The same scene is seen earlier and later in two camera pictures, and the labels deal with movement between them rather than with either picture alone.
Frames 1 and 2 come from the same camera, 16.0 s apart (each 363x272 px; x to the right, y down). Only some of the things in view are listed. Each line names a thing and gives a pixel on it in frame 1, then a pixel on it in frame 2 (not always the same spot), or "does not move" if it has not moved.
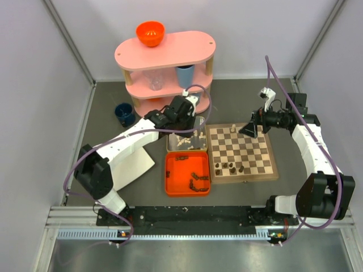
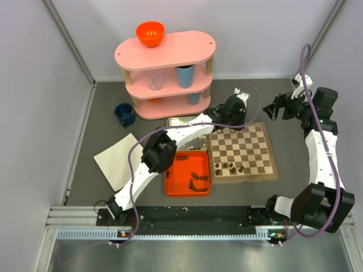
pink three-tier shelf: (178, 66) does not move
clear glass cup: (155, 79) does not move
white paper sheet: (127, 168) does not move
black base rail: (200, 220) does not move
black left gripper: (189, 131) → (241, 113)
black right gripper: (261, 118) → (281, 101)
